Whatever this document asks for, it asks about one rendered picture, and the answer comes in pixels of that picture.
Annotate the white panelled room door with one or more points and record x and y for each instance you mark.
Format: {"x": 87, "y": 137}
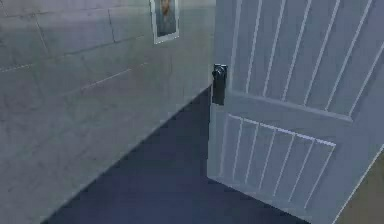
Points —
{"x": 293, "y": 110}

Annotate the white framed wall picture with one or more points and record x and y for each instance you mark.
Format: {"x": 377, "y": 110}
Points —
{"x": 165, "y": 20}

